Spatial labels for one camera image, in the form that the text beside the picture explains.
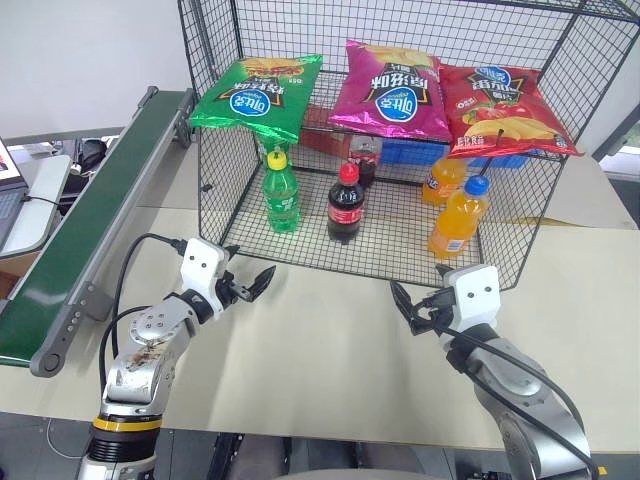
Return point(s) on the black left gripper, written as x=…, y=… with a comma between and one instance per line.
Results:
x=231, y=290

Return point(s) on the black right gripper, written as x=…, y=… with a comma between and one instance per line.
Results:
x=442, y=310

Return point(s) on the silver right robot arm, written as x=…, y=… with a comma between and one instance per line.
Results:
x=515, y=382

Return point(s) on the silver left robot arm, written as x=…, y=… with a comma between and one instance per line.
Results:
x=145, y=365

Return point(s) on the green soda bottle yellow cap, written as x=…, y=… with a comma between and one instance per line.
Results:
x=282, y=200

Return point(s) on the orange soda bottle blue cap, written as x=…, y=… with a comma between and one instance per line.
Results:
x=442, y=182
x=457, y=220

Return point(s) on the cola bottle red cap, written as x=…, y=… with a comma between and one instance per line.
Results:
x=345, y=207
x=367, y=160

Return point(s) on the blue plastic crate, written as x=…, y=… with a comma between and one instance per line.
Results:
x=410, y=150

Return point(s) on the red-brown box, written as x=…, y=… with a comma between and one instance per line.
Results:
x=320, y=122

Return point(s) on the green potato chips bag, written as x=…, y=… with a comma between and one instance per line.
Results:
x=255, y=100

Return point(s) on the black bag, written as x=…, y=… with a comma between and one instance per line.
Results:
x=92, y=155

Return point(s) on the red potato chips bag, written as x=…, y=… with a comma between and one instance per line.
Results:
x=500, y=115

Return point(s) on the magenta potato chips bag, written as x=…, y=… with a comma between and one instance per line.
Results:
x=392, y=100

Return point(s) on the open laptop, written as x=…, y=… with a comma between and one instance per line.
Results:
x=7, y=200

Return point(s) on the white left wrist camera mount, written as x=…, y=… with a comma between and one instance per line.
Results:
x=202, y=270

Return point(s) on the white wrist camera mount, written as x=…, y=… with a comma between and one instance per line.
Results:
x=202, y=270
x=477, y=297

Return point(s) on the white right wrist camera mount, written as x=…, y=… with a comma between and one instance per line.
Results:
x=477, y=297

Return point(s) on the green conveyor belt grey frame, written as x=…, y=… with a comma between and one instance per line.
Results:
x=100, y=200

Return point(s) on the black post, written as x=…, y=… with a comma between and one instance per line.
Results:
x=617, y=125

